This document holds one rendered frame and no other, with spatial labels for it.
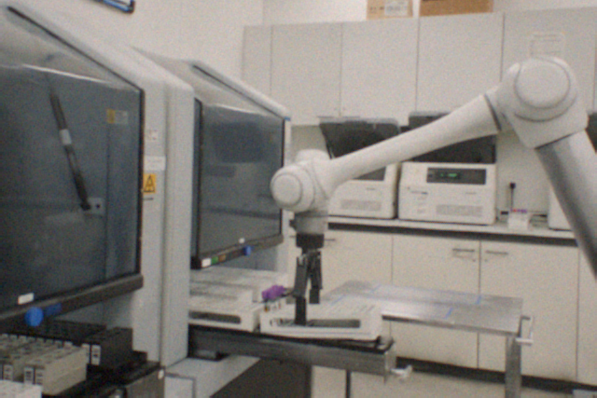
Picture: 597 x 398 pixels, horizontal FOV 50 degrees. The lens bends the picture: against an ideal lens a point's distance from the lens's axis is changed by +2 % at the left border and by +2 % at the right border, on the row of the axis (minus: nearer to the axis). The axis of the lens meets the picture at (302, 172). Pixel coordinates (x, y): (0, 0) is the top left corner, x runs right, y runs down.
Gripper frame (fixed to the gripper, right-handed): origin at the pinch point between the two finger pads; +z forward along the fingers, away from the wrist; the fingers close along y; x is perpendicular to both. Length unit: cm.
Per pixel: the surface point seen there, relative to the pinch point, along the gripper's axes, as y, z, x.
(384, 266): 229, 25, 27
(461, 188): 230, -25, -17
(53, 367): -59, 0, 28
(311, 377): 28.0, 26.5, 7.5
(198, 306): -4.9, 0.6, 28.9
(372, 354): -6.8, 6.4, -18.7
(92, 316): -32, -2, 40
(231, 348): -6.7, 9.7, 17.9
